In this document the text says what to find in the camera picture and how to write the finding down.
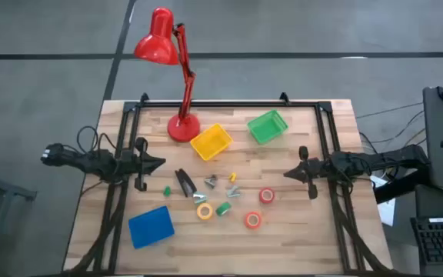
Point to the white paper sheet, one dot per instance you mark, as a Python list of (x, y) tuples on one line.
[(388, 211)]

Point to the yellow stapler remover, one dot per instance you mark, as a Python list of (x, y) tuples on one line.
[(232, 177)]

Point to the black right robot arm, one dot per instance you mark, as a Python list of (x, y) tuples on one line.
[(379, 159)]

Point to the green tape roll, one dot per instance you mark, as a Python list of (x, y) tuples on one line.
[(223, 209)]

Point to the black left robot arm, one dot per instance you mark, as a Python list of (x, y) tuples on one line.
[(90, 161)]

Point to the black keyboard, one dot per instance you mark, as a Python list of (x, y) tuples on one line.
[(440, 240)]

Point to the green mini stapler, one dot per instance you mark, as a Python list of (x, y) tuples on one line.
[(167, 191)]

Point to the black aluminium frame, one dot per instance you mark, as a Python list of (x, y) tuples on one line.
[(323, 127)]

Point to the grey floor stand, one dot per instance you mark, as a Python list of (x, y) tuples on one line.
[(10, 190)]

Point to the blue plastic lid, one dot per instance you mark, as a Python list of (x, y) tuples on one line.
[(150, 227)]

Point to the yellow plastic basket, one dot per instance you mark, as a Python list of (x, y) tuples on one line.
[(211, 141)]

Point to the orange tape roll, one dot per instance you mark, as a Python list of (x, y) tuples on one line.
[(246, 220)]

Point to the green plastic basket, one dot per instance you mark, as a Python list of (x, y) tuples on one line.
[(267, 126)]

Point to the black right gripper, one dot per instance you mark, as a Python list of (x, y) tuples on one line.
[(314, 171)]

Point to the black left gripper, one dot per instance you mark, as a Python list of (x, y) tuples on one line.
[(138, 165)]

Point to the yellow tape roll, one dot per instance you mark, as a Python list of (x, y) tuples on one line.
[(198, 211)]

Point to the pale teal stapler remover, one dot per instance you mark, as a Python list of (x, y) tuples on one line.
[(234, 191), (199, 198)]

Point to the red desk lamp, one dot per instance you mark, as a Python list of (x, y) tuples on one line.
[(156, 42)]

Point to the red tape roll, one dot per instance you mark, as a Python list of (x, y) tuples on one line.
[(261, 195)]

